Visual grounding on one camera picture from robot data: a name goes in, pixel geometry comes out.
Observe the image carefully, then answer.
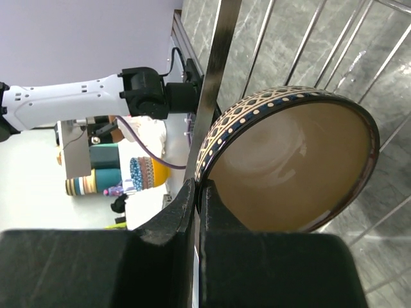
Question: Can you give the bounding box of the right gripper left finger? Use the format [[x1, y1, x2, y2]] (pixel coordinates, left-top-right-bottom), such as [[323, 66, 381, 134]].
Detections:
[[1, 179, 196, 307]]

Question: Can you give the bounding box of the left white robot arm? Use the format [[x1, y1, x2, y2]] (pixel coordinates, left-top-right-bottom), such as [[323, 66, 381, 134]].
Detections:
[[1, 67, 202, 141]]

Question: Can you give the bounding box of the black patterned ceramic bowl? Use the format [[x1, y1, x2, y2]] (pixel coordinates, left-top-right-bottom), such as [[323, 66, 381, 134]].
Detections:
[[195, 86, 380, 232]]

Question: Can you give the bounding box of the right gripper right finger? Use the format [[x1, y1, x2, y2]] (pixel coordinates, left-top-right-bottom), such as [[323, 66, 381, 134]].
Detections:
[[199, 180, 367, 307]]

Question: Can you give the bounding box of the colourful background clutter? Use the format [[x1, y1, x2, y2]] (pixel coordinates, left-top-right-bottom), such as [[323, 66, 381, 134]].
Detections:
[[55, 117, 168, 229]]

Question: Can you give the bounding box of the metal wire dish rack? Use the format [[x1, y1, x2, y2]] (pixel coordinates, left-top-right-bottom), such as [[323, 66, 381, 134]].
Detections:
[[196, 1, 410, 307]]

